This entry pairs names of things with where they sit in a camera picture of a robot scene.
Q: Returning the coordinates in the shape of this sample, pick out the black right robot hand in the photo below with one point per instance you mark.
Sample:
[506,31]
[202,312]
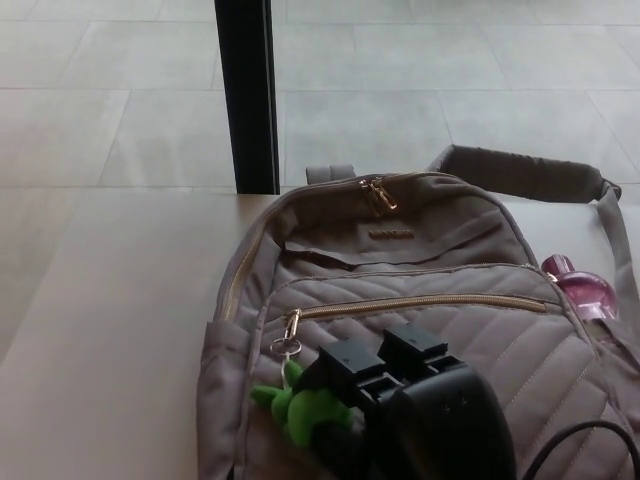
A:
[430,415]

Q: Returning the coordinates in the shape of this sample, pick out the grey quilted backpack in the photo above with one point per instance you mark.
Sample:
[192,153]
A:
[500,350]

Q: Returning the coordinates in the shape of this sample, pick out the pink transparent water bottle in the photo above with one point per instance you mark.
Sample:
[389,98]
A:
[582,292]

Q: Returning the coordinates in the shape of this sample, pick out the black vertical post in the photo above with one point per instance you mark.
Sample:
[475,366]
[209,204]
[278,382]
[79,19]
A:
[250,100]

